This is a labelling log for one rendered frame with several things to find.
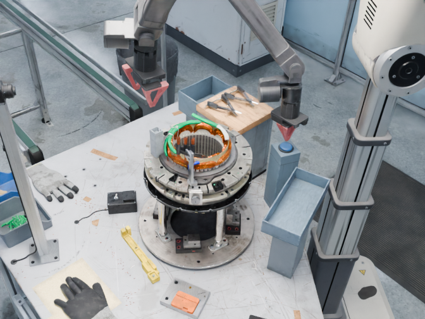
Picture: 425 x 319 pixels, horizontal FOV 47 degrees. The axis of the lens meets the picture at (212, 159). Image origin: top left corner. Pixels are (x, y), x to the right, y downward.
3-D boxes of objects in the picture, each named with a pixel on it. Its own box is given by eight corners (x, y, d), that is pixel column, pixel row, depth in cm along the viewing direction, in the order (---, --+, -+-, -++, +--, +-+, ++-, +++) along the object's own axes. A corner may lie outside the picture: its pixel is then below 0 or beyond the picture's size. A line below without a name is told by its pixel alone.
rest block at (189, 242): (183, 238, 155) (183, 233, 154) (200, 237, 156) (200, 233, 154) (183, 248, 152) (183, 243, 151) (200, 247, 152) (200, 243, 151)
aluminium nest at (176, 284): (159, 304, 141) (159, 299, 139) (174, 280, 147) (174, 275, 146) (197, 319, 138) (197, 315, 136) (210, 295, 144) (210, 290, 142)
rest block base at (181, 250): (175, 241, 156) (175, 238, 155) (200, 240, 157) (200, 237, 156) (176, 253, 152) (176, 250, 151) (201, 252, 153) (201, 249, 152)
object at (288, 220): (285, 299, 144) (300, 236, 125) (252, 283, 147) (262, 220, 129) (314, 242, 160) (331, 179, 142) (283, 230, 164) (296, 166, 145)
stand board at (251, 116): (195, 110, 170) (195, 104, 168) (234, 91, 180) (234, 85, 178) (236, 137, 159) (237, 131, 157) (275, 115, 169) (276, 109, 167)
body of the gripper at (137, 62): (143, 86, 119) (143, 60, 114) (124, 64, 125) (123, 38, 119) (166, 79, 122) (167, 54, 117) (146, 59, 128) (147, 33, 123)
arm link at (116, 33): (155, 38, 107) (154, 2, 109) (101, 36, 105) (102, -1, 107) (152, 60, 118) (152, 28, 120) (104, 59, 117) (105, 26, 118)
